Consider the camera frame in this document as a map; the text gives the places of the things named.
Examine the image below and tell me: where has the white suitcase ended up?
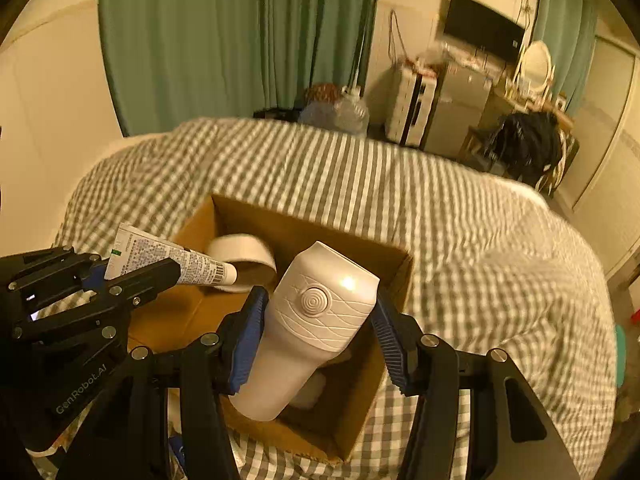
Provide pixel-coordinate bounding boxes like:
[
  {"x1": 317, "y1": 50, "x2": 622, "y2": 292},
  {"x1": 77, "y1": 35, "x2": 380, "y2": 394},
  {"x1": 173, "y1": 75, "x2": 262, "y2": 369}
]
[{"x1": 384, "y1": 63, "x2": 437, "y2": 148}]

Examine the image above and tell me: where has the green curtain right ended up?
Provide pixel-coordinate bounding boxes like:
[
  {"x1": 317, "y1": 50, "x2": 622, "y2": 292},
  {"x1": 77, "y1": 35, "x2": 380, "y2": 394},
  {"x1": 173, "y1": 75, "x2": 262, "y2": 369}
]
[{"x1": 532, "y1": 0, "x2": 598, "y2": 116}]

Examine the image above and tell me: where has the green curtain left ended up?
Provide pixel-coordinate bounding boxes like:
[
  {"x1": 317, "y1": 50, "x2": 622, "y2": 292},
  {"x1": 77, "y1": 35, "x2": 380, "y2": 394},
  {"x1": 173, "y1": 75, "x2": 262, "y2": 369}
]
[{"x1": 98, "y1": 0, "x2": 378, "y2": 136}]

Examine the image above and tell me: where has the white oval vanity mirror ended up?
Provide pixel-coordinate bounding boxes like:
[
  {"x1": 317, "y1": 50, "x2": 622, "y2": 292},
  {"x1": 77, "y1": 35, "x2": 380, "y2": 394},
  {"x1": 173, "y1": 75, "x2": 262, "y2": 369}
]
[{"x1": 513, "y1": 40, "x2": 554, "y2": 99}]

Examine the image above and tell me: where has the white tape roll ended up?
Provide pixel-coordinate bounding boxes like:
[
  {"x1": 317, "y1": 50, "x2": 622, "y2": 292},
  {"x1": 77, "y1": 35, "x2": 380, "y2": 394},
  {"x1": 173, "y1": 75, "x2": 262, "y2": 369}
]
[{"x1": 206, "y1": 234, "x2": 277, "y2": 292}]

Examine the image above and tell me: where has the green curtain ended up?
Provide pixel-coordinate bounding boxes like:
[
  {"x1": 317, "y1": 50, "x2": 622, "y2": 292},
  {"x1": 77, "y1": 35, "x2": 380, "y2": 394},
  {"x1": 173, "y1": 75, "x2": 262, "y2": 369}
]
[
  {"x1": 98, "y1": 0, "x2": 378, "y2": 136},
  {"x1": 532, "y1": 0, "x2": 598, "y2": 116}
]

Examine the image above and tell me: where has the white electric device bottle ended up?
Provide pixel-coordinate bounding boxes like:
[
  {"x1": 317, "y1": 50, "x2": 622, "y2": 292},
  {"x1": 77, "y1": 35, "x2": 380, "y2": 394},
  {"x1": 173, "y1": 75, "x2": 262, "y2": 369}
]
[{"x1": 230, "y1": 240, "x2": 380, "y2": 422}]

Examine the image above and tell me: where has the brown cardboard box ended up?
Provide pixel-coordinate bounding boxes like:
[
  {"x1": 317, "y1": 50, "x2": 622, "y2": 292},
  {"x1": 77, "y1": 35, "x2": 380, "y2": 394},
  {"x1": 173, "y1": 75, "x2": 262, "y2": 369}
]
[{"x1": 129, "y1": 196, "x2": 413, "y2": 464}]

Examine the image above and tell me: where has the large clear water bottle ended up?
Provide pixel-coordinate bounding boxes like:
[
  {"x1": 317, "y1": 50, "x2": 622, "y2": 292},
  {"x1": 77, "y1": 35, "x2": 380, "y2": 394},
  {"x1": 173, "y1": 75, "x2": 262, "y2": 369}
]
[{"x1": 333, "y1": 86, "x2": 370, "y2": 138}]

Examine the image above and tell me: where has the grey checkered duvet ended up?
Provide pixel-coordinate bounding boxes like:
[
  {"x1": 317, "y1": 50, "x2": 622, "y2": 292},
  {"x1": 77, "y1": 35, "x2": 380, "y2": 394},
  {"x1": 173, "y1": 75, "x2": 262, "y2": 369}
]
[{"x1": 55, "y1": 118, "x2": 616, "y2": 479}]

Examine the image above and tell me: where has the silver mini fridge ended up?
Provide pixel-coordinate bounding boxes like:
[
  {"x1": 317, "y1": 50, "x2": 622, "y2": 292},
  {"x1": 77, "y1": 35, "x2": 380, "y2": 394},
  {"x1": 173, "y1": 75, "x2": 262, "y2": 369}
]
[{"x1": 421, "y1": 62, "x2": 492, "y2": 159}]

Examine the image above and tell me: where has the black wall television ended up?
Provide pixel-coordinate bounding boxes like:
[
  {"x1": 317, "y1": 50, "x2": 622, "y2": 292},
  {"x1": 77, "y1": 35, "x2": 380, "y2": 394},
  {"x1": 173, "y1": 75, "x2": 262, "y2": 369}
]
[{"x1": 442, "y1": 0, "x2": 525, "y2": 64}]

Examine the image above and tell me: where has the white louvered wardrobe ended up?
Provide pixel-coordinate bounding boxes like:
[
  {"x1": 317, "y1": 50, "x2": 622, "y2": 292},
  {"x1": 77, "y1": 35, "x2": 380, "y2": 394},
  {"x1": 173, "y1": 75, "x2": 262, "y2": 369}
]
[{"x1": 555, "y1": 36, "x2": 639, "y2": 278}]

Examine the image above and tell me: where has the brown patterned bag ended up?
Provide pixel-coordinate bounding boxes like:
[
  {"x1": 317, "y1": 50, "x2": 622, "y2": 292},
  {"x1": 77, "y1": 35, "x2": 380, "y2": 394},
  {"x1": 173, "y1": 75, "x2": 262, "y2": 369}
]
[{"x1": 304, "y1": 82, "x2": 342, "y2": 105}]

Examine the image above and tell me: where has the black clothes pile on chair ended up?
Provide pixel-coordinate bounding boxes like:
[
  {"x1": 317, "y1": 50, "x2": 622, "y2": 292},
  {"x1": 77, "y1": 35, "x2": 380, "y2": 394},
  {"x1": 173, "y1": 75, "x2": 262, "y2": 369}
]
[{"x1": 484, "y1": 112, "x2": 562, "y2": 188}]

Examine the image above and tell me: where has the wooden dressing table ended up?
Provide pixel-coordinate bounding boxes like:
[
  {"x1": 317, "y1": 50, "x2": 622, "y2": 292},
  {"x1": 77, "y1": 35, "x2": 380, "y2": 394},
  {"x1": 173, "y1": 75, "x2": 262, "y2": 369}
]
[{"x1": 459, "y1": 86, "x2": 576, "y2": 162}]

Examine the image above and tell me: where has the white toothpaste tube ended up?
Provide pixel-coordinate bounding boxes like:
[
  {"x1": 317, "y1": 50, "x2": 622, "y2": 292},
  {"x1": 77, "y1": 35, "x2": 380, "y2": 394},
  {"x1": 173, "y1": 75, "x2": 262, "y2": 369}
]
[{"x1": 103, "y1": 222, "x2": 239, "y2": 287}]

